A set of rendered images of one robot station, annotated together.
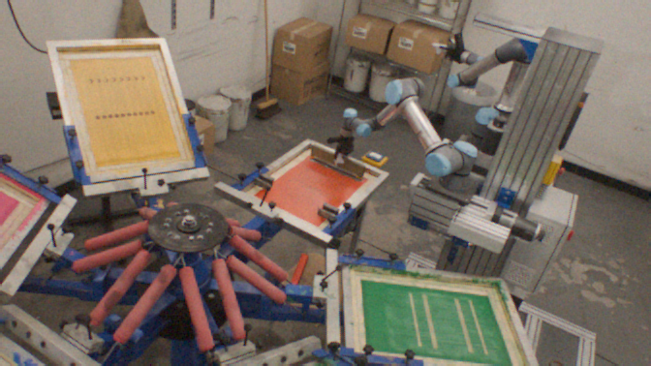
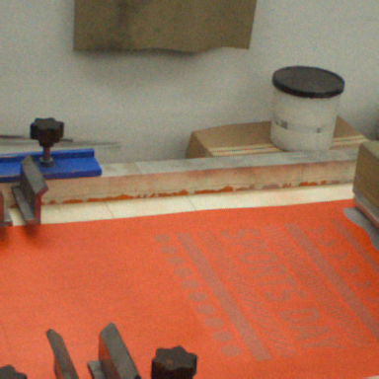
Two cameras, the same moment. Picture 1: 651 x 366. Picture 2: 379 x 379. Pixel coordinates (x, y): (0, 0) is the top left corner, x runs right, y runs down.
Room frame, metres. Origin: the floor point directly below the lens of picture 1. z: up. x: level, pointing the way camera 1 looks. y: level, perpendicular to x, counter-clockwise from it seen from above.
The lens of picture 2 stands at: (1.63, -0.84, 1.69)
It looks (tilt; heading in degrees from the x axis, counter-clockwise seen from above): 28 degrees down; 45
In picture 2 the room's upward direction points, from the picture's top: 5 degrees clockwise
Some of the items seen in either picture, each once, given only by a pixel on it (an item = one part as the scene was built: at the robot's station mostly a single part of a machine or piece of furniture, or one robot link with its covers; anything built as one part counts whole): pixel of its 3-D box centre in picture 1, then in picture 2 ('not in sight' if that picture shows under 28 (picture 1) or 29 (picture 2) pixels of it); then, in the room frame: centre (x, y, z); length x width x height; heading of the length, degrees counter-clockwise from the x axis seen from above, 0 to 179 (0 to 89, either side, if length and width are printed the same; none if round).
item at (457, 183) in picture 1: (455, 176); not in sight; (2.36, -0.66, 1.31); 0.15 x 0.15 x 0.10
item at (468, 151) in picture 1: (462, 156); not in sight; (2.36, -0.66, 1.42); 0.13 x 0.12 x 0.14; 132
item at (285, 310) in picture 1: (330, 318); not in sight; (1.66, -0.15, 0.90); 1.24 x 0.06 x 0.06; 95
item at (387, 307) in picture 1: (403, 299); not in sight; (1.69, -0.44, 1.05); 1.08 x 0.61 x 0.23; 95
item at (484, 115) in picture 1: (486, 121); not in sight; (2.83, -0.85, 1.42); 0.13 x 0.12 x 0.14; 132
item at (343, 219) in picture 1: (337, 224); not in sight; (2.23, -0.13, 0.97); 0.30 x 0.05 x 0.07; 155
